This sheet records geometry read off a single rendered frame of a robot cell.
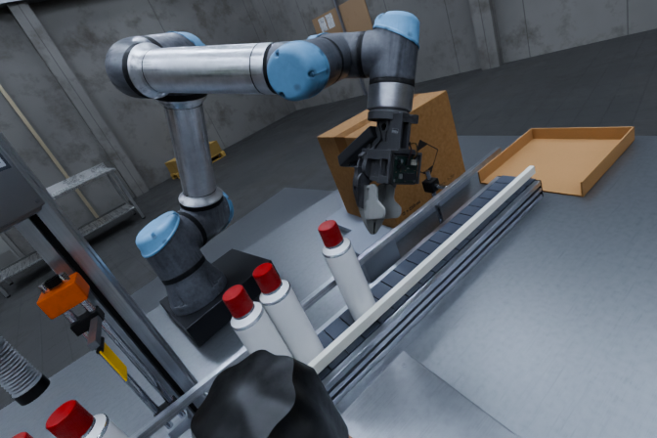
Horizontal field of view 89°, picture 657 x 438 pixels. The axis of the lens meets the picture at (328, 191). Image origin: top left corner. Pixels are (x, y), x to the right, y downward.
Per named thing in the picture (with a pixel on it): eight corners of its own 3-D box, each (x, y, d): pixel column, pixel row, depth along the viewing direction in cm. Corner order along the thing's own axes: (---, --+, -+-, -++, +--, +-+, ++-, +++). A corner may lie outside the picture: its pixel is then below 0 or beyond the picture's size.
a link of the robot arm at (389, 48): (376, 28, 60) (425, 24, 56) (371, 91, 61) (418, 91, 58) (364, 10, 52) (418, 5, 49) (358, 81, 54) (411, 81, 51)
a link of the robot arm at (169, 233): (150, 283, 85) (118, 239, 81) (188, 250, 96) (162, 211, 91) (178, 280, 79) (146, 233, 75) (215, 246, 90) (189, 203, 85)
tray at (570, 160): (583, 197, 76) (582, 182, 75) (479, 183, 98) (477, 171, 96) (635, 140, 88) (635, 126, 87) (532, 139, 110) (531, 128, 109)
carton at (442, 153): (399, 231, 88) (367, 137, 78) (346, 213, 108) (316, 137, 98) (467, 176, 100) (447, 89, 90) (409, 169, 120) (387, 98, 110)
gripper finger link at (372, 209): (376, 241, 54) (381, 186, 53) (354, 233, 59) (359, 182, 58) (390, 240, 56) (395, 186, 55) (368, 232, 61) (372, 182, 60)
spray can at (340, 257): (364, 329, 59) (322, 238, 52) (347, 317, 64) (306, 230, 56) (384, 311, 61) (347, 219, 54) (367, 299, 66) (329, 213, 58)
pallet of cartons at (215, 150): (213, 155, 841) (205, 141, 825) (228, 154, 778) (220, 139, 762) (171, 179, 776) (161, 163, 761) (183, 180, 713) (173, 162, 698)
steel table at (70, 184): (148, 216, 546) (110, 161, 508) (4, 300, 438) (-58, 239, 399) (137, 212, 604) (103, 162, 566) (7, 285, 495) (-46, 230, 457)
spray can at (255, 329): (284, 406, 52) (220, 312, 44) (271, 385, 56) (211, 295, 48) (310, 381, 54) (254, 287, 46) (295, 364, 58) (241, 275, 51)
